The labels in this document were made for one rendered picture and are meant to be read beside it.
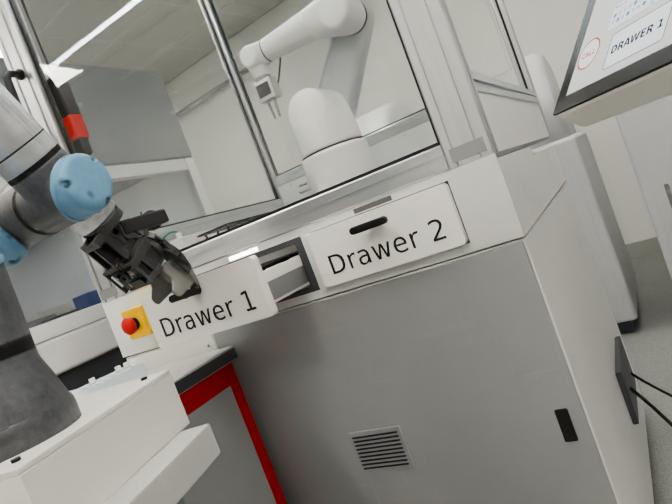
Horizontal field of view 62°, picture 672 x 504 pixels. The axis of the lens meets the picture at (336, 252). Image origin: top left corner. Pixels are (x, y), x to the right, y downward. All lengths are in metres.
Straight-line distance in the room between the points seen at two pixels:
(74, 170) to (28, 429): 0.30
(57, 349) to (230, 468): 0.79
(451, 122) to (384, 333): 0.41
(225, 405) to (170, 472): 0.59
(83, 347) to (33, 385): 1.24
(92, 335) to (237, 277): 0.97
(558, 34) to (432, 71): 3.22
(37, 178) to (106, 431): 0.31
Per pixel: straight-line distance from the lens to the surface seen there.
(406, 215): 0.98
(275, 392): 1.25
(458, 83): 0.97
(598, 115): 0.77
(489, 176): 0.96
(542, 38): 4.19
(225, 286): 1.01
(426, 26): 0.99
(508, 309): 1.00
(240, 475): 1.24
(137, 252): 0.94
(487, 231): 0.97
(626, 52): 0.72
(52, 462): 0.58
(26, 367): 0.64
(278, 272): 1.04
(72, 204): 0.73
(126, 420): 0.66
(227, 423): 1.22
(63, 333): 1.85
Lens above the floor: 0.93
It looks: 3 degrees down
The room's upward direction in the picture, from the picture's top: 21 degrees counter-clockwise
